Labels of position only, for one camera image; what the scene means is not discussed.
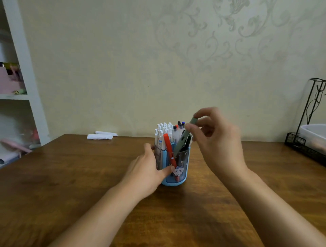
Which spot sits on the person's right hand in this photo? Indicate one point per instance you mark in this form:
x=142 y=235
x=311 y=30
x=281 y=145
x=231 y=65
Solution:
x=219 y=147

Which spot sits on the person's left hand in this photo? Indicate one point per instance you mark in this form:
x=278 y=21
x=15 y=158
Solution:
x=145 y=175

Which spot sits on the red pen silver clip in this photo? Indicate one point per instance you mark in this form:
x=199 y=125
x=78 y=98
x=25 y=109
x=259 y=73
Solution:
x=168 y=147

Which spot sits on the blue pen holder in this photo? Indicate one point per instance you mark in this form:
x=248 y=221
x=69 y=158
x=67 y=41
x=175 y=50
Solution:
x=182 y=157

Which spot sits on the grey green pen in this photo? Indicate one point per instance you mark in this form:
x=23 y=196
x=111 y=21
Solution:
x=180 y=142

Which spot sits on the bunch of white pens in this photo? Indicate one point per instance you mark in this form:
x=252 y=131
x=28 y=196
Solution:
x=163 y=132

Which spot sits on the person's left forearm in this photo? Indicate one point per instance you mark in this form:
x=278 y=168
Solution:
x=94 y=221

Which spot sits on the person's right forearm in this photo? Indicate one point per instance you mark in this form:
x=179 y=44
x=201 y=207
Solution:
x=277 y=211

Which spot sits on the thin rolled white paper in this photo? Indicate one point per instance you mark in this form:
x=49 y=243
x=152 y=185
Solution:
x=105 y=133

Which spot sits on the thick rolled white paper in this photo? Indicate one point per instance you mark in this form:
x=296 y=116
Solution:
x=99 y=137

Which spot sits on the brown wooden table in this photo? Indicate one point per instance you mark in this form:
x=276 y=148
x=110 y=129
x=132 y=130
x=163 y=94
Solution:
x=63 y=173

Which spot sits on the clear plastic container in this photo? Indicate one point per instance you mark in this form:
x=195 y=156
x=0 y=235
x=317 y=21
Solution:
x=314 y=135

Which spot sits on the pink folding stand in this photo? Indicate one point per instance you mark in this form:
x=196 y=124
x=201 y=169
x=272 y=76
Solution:
x=14 y=145

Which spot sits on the white paper tube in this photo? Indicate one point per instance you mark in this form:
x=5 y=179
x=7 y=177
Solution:
x=6 y=159

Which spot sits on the white shelf unit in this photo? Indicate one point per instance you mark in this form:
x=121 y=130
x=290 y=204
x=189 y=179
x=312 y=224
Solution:
x=28 y=84

